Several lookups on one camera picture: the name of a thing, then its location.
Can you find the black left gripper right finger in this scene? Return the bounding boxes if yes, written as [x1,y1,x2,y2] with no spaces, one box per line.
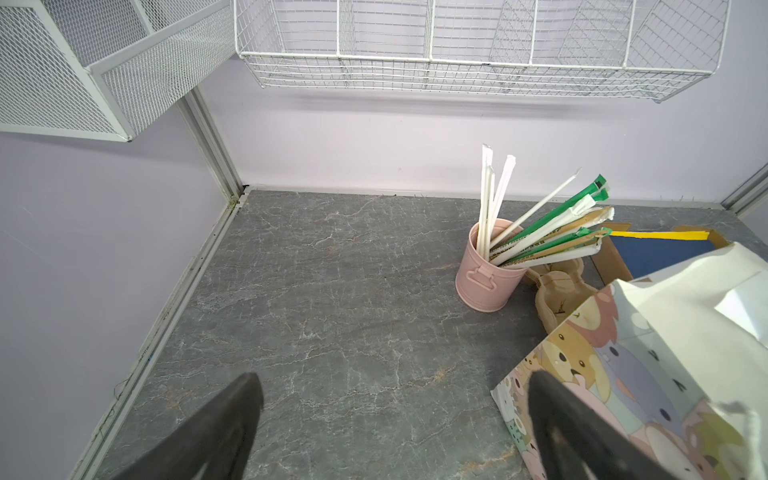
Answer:
[528,371,673,479]

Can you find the wrapped straws bundle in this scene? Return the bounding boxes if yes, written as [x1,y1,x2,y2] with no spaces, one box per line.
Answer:
[475,144,609,267]

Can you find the blue napkin stack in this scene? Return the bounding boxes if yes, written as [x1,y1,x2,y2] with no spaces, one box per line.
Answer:
[611,237,716,281]

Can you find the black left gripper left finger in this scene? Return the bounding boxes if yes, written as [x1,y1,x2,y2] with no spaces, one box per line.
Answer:
[116,372,264,479]

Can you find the small white wire basket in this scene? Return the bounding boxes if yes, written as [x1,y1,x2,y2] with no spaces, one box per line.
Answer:
[1,1,235,142]

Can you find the stacked pulp cup carriers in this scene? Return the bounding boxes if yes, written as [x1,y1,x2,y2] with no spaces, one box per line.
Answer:
[525,258,597,333]

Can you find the pink metal straw bucket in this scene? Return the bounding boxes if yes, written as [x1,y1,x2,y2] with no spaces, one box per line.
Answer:
[455,223,528,313]

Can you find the white cartoon gift bag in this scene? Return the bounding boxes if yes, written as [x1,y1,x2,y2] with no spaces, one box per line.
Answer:
[491,243,767,479]

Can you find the long white wire basket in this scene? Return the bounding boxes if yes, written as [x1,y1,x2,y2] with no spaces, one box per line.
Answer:
[233,0,731,103]

